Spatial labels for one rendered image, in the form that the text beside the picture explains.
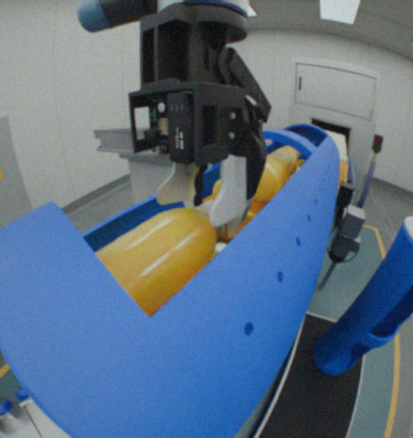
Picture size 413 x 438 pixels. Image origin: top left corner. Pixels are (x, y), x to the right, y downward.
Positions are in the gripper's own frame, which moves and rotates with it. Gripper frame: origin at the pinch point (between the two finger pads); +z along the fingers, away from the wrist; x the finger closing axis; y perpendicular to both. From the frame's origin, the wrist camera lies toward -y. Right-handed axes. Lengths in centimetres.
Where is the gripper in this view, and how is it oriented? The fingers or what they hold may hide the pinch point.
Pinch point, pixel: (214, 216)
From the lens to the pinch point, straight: 23.3
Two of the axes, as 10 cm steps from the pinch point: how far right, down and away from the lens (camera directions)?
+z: 0.0, 8.3, 5.5
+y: -6.0, 4.4, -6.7
